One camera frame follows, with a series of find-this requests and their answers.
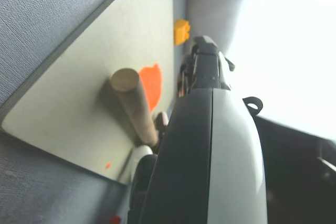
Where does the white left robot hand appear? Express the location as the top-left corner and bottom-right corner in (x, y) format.
(128, 35), (266, 224)

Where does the wooden rolling pin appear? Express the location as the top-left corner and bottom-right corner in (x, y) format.
(110, 68), (160, 146)

